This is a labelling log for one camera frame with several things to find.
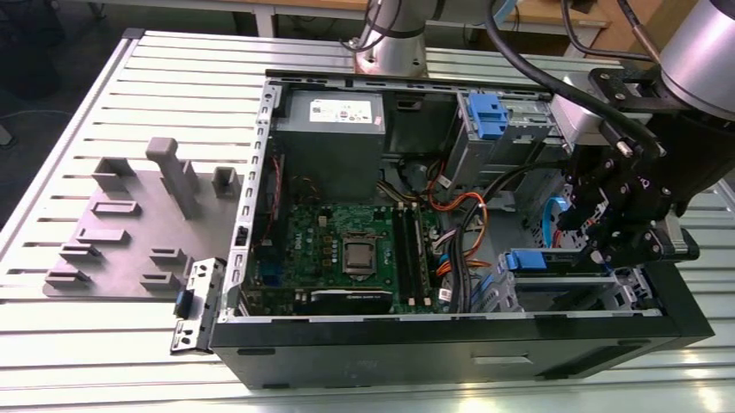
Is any wooden cabinet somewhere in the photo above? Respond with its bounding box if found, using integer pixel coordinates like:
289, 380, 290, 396
584, 0, 698, 66

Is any black office chair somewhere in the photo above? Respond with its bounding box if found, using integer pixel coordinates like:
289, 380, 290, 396
0, 0, 62, 101

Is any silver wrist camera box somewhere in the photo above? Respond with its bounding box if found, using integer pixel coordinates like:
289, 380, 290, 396
549, 72, 633, 148

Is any green motherboard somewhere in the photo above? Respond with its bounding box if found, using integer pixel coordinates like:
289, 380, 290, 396
244, 201, 454, 315

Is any white table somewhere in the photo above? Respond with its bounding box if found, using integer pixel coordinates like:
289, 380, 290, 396
73, 0, 276, 39

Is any silver disk bay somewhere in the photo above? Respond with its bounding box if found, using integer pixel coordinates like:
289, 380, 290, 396
496, 247, 661, 315

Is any small side wrist camera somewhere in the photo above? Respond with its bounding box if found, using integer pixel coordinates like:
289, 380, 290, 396
653, 217, 700, 262

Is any black open PC case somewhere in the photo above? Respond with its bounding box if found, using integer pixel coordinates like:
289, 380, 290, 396
209, 68, 716, 391

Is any grey parts rack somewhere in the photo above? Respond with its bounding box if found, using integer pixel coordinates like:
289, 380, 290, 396
42, 136, 246, 299

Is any black RAM slot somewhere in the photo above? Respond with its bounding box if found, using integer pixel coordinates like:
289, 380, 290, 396
393, 201, 418, 307
408, 201, 434, 307

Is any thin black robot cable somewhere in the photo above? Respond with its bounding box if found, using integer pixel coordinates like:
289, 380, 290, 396
558, 0, 658, 62

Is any orange power wire bundle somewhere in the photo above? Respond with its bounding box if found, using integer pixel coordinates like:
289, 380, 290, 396
426, 188, 494, 279

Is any grey optical drive cage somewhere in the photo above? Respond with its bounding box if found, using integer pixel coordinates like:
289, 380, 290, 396
444, 89, 578, 195

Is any hinged expansion slot bracket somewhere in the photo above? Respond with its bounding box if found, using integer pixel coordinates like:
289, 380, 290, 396
169, 256, 228, 356

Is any black graphics card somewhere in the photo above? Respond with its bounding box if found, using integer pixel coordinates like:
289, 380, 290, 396
292, 288, 394, 315

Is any grey power supply unit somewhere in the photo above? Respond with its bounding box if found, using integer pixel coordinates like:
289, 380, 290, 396
268, 88, 386, 206

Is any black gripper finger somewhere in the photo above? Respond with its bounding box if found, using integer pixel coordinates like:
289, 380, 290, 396
558, 161, 625, 233
582, 213, 662, 270

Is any blue drive latch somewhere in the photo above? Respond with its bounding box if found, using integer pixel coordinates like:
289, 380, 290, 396
466, 92, 509, 141

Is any thin red wire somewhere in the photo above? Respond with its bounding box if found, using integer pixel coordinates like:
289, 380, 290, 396
260, 152, 285, 246

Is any silver CPU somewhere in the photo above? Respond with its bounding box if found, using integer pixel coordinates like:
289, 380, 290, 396
342, 243, 377, 274

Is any blue data wire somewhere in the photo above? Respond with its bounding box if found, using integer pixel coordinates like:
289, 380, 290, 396
538, 195, 573, 250

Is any CPU socket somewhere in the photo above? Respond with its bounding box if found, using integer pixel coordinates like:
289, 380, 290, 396
336, 230, 384, 284

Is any black cable bundle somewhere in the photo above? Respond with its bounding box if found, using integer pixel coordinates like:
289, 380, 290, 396
446, 161, 574, 313

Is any hard disk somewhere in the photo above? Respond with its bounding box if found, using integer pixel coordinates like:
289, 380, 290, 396
498, 248, 613, 277

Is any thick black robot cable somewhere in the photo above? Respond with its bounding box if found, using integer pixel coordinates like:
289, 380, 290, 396
484, 0, 668, 157

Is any wooden desk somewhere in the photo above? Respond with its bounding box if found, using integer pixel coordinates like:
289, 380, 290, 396
424, 0, 609, 59

